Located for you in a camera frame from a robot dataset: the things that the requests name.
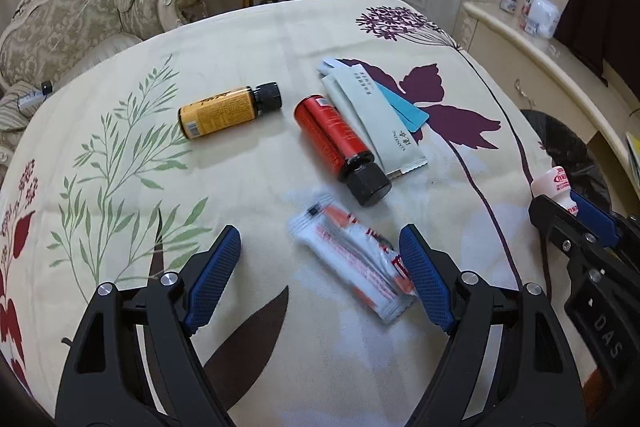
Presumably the ornate beige sofa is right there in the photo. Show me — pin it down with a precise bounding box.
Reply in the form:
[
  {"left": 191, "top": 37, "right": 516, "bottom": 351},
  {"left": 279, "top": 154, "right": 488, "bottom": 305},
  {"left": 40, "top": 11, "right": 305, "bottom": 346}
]
[{"left": 0, "top": 0, "right": 211, "bottom": 168}]

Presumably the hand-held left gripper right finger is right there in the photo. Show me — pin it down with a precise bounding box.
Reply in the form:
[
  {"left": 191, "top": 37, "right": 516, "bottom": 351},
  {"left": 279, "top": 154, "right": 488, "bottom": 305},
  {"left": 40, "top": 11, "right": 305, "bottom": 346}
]
[{"left": 398, "top": 223, "right": 587, "bottom": 427}]

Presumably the yellow bottle with black cap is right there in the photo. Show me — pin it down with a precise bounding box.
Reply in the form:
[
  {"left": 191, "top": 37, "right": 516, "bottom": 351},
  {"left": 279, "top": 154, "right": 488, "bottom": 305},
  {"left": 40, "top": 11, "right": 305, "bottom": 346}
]
[{"left": 178, "top": 81, "right": 282, "bottom": 140}]

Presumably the pale green long packet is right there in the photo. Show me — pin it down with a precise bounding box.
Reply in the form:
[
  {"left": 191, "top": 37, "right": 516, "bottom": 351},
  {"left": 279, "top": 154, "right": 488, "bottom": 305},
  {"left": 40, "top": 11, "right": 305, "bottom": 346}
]
[{"left": 320, "top": 62, "right": 429, "bottom": 180}]

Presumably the white packet with red print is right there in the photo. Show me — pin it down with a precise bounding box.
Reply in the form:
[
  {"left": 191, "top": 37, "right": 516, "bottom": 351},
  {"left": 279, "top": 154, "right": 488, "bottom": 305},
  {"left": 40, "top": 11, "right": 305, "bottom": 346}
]
[{"left": 287, "top": 199, "right": 417, "bottom": 323}]

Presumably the red bottle with black cap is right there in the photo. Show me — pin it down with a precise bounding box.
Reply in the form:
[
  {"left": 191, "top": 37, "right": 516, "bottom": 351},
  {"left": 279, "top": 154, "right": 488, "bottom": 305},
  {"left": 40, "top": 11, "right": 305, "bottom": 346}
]
[{"left": 293, "top": 94, "right": 393, "bottom": 208}]

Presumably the white long packet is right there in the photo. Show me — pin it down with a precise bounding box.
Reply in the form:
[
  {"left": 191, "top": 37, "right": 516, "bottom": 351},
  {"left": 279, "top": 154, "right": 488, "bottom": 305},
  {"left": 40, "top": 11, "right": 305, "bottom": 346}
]
[{"left": 316, "top": 58, "right": 351, "bottom": 108}]

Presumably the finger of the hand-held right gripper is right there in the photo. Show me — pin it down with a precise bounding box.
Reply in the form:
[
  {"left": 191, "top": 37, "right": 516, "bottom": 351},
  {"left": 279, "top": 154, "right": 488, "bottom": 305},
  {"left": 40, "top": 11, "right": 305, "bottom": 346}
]
[
  {"left": 529, "top": 194, "right": 608, "bottom": 304},
  {"left": 570, "top": 190, "right": 640, "bottom": 274}
]

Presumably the blue packet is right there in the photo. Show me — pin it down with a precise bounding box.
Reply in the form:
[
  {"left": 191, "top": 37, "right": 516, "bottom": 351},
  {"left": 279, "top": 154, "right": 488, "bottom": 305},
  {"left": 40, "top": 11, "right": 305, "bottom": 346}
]
[{"left": 375, "top": 82, "right": 431, "bottom": 132}]

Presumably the cream cabinet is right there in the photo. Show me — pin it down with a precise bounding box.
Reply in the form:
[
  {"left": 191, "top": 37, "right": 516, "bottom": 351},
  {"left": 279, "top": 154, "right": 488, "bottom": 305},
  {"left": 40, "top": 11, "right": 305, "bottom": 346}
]
[{"left": 462, "top": 1, "right": 640, "bottom": 208}]

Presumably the small white drink bottle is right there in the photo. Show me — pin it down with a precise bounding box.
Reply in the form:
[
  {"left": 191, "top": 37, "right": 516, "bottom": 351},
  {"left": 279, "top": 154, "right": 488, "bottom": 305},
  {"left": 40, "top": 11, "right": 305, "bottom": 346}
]
[{"left": 531, "top": 167, "right": 578, "bottom": 212}]

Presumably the white wipes container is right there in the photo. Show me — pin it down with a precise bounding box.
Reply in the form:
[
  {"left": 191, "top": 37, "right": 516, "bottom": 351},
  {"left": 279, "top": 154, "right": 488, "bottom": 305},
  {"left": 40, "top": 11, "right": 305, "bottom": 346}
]
[{"left": 525, "top": 0, "right": 561, "bottom": 39}]

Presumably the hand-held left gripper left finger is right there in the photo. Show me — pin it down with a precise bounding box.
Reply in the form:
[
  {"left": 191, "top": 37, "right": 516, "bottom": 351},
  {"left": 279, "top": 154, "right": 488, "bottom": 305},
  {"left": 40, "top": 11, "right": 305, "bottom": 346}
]
[{"left": 55, "top": 224, "right": 242, "bottom": 427}]

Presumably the yellow book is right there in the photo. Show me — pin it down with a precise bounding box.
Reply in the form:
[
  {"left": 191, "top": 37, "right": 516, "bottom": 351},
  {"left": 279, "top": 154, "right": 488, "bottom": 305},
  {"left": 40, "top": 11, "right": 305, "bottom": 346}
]
[{"left": 625, "top": 131, "right": 640, "bottom": 172}]

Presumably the trash bin with black bag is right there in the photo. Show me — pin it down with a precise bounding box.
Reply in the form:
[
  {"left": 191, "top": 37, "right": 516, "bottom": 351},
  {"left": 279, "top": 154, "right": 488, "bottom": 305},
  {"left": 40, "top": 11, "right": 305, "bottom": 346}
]
[{"left": 520, "top": 109, "right": 613, "bottom": 208}]

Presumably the dark brown cloth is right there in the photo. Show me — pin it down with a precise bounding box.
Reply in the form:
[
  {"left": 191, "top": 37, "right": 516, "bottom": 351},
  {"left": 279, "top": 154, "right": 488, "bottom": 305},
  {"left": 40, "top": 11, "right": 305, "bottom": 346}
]
[{"left": 552, "top": 0, "right": 640, "bottom": 108}]

